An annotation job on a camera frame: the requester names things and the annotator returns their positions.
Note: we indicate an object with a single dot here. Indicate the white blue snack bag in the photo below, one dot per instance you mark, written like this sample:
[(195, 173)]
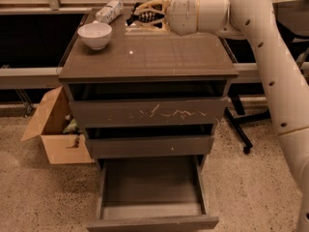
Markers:
[(110, 11)]

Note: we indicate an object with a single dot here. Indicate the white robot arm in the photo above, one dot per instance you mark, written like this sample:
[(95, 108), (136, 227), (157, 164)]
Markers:
[(285, 87)]

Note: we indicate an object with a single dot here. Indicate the grey bottom drawer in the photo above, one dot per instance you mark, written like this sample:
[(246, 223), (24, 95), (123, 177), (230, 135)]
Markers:
[(164, 194)]

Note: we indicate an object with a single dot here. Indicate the items inside cardboard box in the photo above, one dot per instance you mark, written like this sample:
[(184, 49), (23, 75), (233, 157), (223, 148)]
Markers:
[(72, 128)]

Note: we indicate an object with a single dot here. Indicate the white ceramic bowl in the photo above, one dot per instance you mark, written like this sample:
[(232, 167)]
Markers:
[(95, 35)]

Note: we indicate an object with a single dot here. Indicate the grey drawer cabinet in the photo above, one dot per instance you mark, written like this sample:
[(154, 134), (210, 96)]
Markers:
[(142, 65)]

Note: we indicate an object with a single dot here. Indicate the black rolling stand table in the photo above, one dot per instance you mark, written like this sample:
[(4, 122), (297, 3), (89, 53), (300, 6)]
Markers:
[(292, 18)]

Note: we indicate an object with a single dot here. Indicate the grey middle drawer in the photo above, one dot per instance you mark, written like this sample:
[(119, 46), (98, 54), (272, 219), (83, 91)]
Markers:
[(149, 147)]

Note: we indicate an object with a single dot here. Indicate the grey drawer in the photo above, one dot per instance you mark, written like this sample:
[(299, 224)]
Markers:
[(146, 113), (149, 147), (164, 194)]

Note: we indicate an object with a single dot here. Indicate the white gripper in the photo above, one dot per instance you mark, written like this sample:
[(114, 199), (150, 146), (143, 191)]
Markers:
[(182, 14)]

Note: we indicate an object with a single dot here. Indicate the black rxbar chocolate bar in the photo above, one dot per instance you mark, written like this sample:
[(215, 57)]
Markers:
[(142, 17)]

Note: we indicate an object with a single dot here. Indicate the brown cardboard box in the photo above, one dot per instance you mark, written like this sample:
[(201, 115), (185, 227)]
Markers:
[(48, 123)]

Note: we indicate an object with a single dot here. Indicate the grey top drawer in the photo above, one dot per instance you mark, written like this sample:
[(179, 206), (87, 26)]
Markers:
[(146, 113)]

